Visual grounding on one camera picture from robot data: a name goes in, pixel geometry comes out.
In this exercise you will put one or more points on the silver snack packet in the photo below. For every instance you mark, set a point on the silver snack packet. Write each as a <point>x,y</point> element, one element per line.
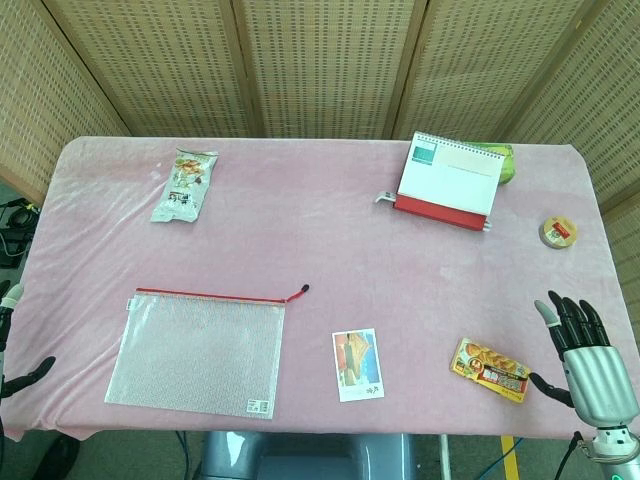
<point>185,185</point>

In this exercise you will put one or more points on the white table leg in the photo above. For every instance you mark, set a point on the white table leg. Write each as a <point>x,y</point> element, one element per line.
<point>445,457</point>

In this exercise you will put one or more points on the pink tablecloth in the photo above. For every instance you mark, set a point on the pink tablecloth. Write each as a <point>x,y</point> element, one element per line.
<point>320,250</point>

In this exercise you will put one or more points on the green packet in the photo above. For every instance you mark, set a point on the green packet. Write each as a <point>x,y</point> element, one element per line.
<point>507,167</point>

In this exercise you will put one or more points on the black floor equipment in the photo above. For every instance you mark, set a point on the black floor equipment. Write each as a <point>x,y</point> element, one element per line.
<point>17,225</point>

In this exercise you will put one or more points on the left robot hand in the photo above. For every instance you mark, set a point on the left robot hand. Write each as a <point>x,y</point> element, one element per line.
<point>30,372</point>

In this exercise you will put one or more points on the yellow curry box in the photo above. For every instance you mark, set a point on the yellow curry box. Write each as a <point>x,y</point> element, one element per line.
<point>492,372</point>

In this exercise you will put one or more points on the round wooden tin red label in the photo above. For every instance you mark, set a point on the round wooden tin red label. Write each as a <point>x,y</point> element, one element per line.
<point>558,232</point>

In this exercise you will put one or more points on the wooden rattan folding screen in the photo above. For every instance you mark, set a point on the wooden rattan folding screen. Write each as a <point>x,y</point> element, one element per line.
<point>320,65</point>

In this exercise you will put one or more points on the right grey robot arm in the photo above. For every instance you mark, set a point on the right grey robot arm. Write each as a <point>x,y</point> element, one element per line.
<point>617,455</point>

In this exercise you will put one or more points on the grey robot torso base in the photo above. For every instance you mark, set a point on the grey robot torso base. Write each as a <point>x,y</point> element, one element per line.
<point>305,457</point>

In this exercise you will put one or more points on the clear mesh zipper pouch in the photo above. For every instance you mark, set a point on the clear mesh zipper pouch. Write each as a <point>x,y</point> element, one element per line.
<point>200,350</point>

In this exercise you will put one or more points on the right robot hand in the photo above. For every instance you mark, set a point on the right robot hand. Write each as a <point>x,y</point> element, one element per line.
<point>595,380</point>

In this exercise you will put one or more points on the white red desk calendar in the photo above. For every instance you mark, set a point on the white red desk calendar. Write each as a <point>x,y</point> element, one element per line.
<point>445,185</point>

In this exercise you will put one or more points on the colourful photo card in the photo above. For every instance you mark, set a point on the colourful photo card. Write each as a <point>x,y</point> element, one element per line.
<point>358,365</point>

